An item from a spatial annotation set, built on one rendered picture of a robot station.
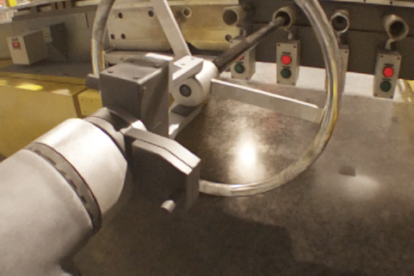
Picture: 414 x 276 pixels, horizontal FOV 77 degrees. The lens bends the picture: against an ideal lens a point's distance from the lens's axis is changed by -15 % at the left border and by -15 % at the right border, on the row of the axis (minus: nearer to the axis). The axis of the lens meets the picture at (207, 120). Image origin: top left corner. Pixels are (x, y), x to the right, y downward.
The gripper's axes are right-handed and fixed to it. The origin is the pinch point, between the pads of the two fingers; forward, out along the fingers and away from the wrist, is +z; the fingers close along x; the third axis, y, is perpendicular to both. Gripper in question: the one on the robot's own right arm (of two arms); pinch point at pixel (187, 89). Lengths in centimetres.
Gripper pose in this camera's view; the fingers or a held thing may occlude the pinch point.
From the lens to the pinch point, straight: 39.5
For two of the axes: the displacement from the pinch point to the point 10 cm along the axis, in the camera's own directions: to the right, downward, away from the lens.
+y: -9.0, -2.6, 3.4
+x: -0.6, 8.6, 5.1
